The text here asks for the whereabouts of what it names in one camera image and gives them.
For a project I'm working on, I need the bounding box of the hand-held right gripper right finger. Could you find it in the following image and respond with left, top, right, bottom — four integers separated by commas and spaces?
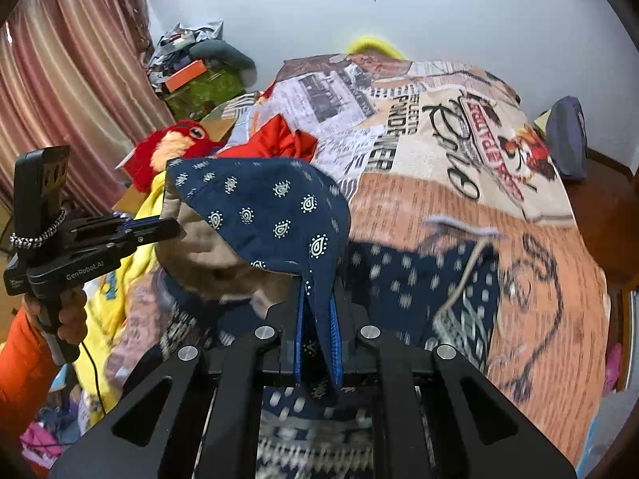
327, 278, 576, 479

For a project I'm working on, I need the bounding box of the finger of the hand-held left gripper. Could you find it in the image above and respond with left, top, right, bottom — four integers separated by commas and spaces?
82, 218, 183, 261
80, 212, 169, 231

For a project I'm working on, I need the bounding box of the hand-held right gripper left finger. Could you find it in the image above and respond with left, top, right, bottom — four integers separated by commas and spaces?
49, 279, 308, 479

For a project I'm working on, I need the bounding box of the navy patterned hooded garment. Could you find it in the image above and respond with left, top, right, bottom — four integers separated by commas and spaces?
160, 156, 503, 479

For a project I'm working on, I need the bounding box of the person's left forearm orange sleeve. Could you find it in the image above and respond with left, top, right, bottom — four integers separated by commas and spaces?
0, 306, 69, 441

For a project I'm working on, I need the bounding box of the person's left hand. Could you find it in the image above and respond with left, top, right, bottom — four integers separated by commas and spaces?
24, 287, 89, 348

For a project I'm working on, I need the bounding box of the yellow garment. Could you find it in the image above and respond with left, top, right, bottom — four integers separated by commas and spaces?
74, 170, 171, 412

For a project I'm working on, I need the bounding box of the red plush toy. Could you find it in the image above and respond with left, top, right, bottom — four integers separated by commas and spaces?
116, 119, 226, 194

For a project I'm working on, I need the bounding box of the green patterned box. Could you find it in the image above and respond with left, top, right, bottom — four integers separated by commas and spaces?
167, 67, 249, 121

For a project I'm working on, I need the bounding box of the orange box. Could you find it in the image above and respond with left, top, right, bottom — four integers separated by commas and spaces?
164, 59, 209, 93

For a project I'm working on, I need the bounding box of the red garment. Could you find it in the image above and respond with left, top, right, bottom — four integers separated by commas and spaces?
218, 114, 319, 164

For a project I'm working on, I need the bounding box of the striped pink curtain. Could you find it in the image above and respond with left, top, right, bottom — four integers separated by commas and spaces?
0, 0, 171, 223

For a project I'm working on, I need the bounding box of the pile of bags and clutter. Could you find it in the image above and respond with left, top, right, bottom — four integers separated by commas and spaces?
146, 20, 226, 91

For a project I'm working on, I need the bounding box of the grey neck pillow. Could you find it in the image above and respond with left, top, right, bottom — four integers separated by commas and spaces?
189, 39, 258, 83

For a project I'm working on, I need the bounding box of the printed blanket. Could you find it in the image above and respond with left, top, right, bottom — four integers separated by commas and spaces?
107, 51, 613, 479

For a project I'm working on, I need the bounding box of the pink cloth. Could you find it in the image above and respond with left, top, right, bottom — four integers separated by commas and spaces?
601, 341, 625, 396

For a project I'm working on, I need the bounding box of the yellow pillow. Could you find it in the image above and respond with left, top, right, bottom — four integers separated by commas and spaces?
346, 34, 405, 61

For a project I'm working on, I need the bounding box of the blue grey backpack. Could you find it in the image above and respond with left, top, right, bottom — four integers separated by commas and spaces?
544, 95, 590, 182

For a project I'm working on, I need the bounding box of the black white braided cord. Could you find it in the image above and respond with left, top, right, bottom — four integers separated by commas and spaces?
9, 208, 69, 251

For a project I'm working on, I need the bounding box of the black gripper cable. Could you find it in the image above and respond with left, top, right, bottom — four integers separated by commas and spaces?
79, 343, 107, 416

